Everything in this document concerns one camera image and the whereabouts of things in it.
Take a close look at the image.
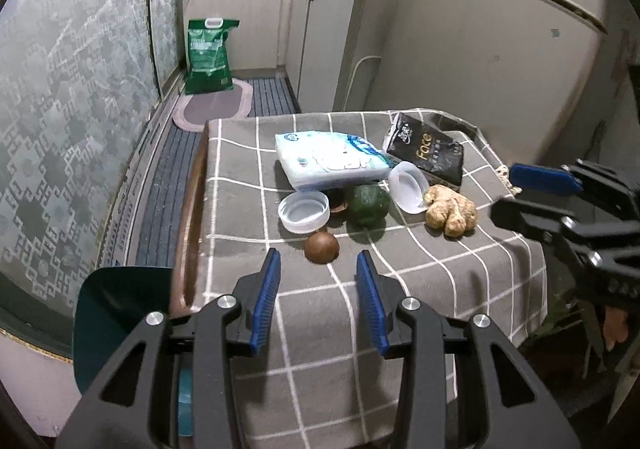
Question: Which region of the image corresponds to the black Face tissue pack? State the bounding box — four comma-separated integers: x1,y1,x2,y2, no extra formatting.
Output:
383,113,464,190

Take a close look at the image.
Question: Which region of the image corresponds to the person's right hand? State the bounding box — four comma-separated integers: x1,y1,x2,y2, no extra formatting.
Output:
603,306,629,351

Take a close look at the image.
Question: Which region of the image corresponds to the green avocado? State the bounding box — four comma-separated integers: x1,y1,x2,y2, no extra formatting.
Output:
346,184,390,228

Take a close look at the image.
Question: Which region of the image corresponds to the teal trash bin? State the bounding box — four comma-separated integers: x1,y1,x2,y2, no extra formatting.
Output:
56,266,198,448

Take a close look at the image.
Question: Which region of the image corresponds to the white plastic lid cup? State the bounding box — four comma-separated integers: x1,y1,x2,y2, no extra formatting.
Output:
278,191,330,235

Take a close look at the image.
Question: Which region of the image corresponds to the blue striped floor rug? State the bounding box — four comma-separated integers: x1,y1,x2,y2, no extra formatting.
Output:
127,77,299,268

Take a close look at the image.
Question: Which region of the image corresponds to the white refrigerator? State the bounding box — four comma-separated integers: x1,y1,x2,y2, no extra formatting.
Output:
364,0,608,165

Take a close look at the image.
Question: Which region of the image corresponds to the grey checked tablecloth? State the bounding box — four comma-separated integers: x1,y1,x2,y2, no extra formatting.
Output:
195,109,548,448

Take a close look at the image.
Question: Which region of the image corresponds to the blue tissue pack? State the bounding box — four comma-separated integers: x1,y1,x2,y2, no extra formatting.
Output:
274,130,392,191

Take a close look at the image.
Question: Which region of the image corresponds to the green rice bag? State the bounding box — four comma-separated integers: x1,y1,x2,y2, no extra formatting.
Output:
186,18,240,94

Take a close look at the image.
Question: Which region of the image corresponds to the small brown peel piece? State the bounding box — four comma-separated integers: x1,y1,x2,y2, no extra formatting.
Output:
326,188,349,214

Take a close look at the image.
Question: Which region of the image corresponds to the brown round fruit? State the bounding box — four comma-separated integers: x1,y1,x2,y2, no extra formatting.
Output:
304,231,340,265

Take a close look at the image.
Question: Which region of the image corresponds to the pink oval floor mat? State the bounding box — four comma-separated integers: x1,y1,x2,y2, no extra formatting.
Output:
171,78,253,132

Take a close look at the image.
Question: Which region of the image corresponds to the white plastic round lid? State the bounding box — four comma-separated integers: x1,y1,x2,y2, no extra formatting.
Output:
387,161,430,215

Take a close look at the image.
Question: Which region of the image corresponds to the ginger root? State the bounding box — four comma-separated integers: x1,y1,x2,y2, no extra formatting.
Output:
423,184,477,239

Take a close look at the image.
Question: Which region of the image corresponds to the white kitchen cabinet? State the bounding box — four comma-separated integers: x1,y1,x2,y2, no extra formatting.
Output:
182,0,397,113

